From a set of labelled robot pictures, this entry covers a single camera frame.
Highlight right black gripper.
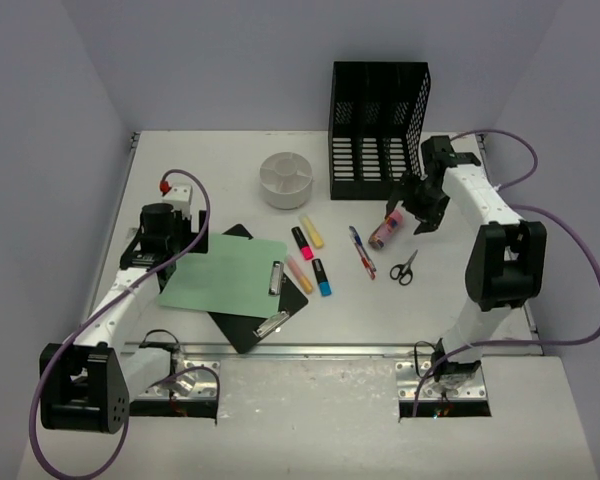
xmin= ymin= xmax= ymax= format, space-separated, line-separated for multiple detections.
xmin=388 ymin=171 xmax=450 ymax=235

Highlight pink capped glue stick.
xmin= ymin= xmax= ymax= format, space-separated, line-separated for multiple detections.
xmin=368 ymin=209 xmax=404 ymax=250

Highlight blue pen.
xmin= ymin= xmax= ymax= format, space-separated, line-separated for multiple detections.
xmin=349 ymin=226 xmax=377 ymax=272

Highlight black handled scissors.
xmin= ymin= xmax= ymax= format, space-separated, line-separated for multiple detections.
xmin=389 ymin=250 xmax=418 ymax=286

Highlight red pen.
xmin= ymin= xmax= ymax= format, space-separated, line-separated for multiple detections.
xmin=351 ymin=237 xmax=376 ymax=280

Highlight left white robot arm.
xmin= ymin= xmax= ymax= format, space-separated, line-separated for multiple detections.
xmin=39 ymin=200 xmax=208 ymax=434

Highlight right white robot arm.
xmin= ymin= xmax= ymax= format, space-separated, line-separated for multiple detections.
xmin=387 ymin=136 xmax=547 ymax=393

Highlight white round desk organizer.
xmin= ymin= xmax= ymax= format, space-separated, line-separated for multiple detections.
xmin=259 ymin=152 xmax=313 ymax=210

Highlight green clipboard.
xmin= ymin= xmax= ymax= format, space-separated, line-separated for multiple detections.
xmin=157 ymin=233 xmax=287 ymax=316

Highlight black mesh file organizer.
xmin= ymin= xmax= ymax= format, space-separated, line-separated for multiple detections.
xmin=328 ymin=61 xmax=431 ymax=201

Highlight yellow highlighter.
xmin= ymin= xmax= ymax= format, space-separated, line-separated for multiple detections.
xmin=299 ymin=214 xmax=324 ymax=249

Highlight black pink highlighter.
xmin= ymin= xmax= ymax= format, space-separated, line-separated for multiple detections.
xmin=291 ymin=226 xmax=314 ymax=261

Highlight black blue highlighter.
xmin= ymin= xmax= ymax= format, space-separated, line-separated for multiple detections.
xmin=312 ymin=258 xmax=332 ymax=297

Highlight black clipboard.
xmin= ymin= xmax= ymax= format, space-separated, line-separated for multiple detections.
xmin=205 ymin=223 xmax=310 ymax=355

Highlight pale orange highlighter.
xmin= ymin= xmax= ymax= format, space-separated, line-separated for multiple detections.
xmin=285 ymin=255 xmax=314 ymax=294

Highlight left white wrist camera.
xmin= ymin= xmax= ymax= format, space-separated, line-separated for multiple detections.
xmin=162 ymin=183 xmax=193 ymax=218

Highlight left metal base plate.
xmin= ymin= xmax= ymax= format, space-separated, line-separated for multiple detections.
xmin=134 ymin=357 xmax=220 ymax=402

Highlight metal base plate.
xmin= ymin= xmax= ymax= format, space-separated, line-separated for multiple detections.
xmin=395 ymin=359 xmax=488 ymax=402
xmin=134 ymin=357 xmax=220 ymax=402

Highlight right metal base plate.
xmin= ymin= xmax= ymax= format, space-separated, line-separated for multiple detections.
xmin=395 ymin=359 xmax=488 ymax=402

